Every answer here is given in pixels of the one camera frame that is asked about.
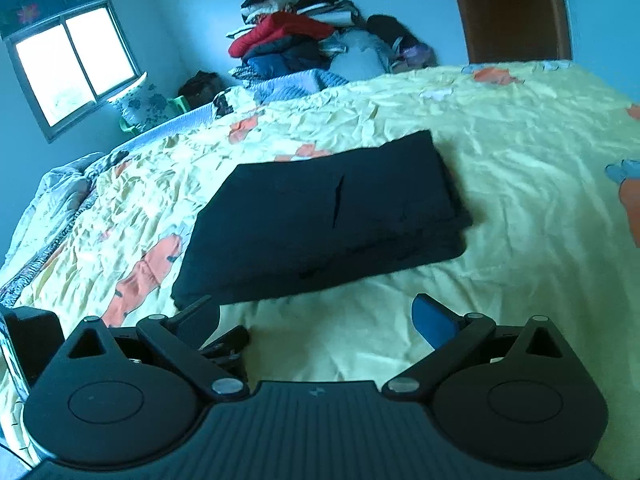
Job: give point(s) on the green plastic stool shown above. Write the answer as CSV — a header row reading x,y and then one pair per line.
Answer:
x,y
181,103

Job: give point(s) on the yellow floral bed sheet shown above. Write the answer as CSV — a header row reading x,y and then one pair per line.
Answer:
x,y
500,260

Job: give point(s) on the striped quilt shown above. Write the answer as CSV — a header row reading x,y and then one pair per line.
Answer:
x,y
45,200

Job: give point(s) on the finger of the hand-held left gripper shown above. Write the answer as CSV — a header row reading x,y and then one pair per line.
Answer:
x,y
230,342

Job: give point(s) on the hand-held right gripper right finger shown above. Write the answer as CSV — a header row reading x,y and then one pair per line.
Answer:
x,y
435,322

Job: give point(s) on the pile of clothes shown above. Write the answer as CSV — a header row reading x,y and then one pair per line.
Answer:
x,y
285,30

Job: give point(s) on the brown wooden door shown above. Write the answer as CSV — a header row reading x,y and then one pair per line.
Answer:
x,y
510,10

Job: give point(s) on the dark bag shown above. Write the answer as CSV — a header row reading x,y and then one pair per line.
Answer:
x,y
200,87

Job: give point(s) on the black pants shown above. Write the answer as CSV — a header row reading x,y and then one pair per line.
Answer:
x,y
310,220

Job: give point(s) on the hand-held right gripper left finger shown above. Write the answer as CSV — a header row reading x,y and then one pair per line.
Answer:
x,y
192,317

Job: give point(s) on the blue knit blanket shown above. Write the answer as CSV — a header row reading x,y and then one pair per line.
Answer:
x,y
300,85

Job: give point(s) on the white bag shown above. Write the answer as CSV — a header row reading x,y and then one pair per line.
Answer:
x,y
360,55

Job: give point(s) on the window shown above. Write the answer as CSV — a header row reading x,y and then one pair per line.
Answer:
x,y
85,50

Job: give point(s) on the floral pillow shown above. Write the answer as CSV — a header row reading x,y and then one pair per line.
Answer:
x,y
142,102

